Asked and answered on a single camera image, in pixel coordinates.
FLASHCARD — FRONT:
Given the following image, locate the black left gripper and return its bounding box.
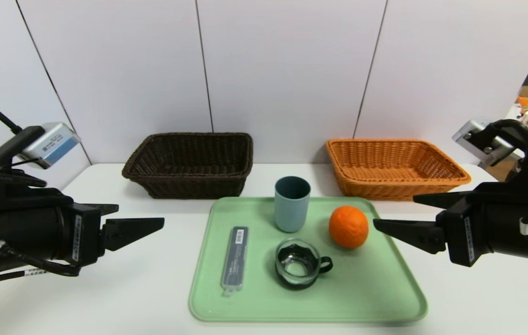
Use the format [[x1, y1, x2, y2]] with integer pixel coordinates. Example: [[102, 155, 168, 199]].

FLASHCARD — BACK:
[[0, 203, 165, 267]]

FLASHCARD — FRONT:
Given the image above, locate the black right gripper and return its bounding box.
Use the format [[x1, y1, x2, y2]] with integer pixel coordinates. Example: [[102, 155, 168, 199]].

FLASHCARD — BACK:
[[373, 191, 528, 268]]

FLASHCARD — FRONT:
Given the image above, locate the orange fruit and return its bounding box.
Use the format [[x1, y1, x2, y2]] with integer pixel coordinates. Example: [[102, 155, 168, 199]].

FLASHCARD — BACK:
[[329, 205, 369, 249]]

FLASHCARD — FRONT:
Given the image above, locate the blue-grey plastic cup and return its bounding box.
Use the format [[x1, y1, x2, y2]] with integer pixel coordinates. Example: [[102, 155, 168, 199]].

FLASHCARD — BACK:
[[274, 176, 311, 233]]

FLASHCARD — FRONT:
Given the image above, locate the glass cup with black handle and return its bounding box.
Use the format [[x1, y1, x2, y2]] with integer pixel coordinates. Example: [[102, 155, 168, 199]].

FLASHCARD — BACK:
[[275, 237, 333, 290]]

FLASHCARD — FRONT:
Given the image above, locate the orange wicker basket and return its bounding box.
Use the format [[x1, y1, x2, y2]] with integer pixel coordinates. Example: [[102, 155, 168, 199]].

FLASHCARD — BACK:
[[325, 139, 472, 201]]

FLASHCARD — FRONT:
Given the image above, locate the dark brown wicker basket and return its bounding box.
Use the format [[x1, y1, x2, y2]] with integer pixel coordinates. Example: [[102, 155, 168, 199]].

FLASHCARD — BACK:
[[122, 133, 254, 200]]

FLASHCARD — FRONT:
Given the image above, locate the light green plastic tray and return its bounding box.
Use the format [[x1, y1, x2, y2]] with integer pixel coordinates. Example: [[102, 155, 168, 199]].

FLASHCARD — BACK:
[[189, 196, 428, 322]]

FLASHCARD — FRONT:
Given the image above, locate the grey clear plastic case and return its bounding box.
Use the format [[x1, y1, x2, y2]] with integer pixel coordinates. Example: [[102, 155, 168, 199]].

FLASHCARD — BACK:
[[221, 226, 249, 296]]

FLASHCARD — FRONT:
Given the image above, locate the black braided cable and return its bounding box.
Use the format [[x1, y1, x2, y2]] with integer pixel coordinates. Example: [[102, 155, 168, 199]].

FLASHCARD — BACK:
[[0, 244, 81, 289]]

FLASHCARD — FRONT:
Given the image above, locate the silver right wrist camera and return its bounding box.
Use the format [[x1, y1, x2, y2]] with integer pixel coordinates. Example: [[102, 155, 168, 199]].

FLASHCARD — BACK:
[[452, 120, 516, 168]]

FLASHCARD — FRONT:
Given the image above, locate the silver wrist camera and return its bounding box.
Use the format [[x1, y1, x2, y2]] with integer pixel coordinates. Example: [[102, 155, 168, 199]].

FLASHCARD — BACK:
[[452, 120, 516, 168], [16, 122, 81, 169]]

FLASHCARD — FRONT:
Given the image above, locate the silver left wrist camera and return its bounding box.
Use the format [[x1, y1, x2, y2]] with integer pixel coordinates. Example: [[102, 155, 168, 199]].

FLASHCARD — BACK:
[[16, 122, 81, 169]]

